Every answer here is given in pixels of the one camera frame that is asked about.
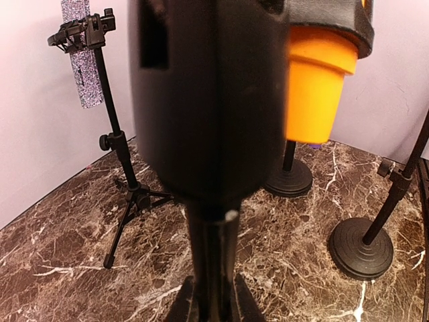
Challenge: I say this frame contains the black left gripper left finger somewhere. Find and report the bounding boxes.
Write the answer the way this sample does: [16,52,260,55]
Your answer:
[166,276,194,322]

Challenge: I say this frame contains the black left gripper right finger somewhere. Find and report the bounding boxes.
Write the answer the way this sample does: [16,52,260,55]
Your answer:
[235,274,260,322]

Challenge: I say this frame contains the black round-base stand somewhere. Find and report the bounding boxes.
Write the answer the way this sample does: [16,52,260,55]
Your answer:
[263,140,313,198]
[128,1,374,321]
[328,117,428,280]

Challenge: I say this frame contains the orange microphone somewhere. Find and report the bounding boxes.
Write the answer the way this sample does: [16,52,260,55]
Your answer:
[285,26,358,144]

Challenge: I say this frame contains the black round-base stand, blue mic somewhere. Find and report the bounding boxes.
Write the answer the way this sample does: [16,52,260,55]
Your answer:
[263,140,313,198]

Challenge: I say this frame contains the glitter silver microphone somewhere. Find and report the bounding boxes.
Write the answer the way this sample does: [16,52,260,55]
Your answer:
[61,0,104,109]

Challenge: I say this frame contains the black tripod microphone stand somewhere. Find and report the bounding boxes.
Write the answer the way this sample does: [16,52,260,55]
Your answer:
[48,8,174,269]

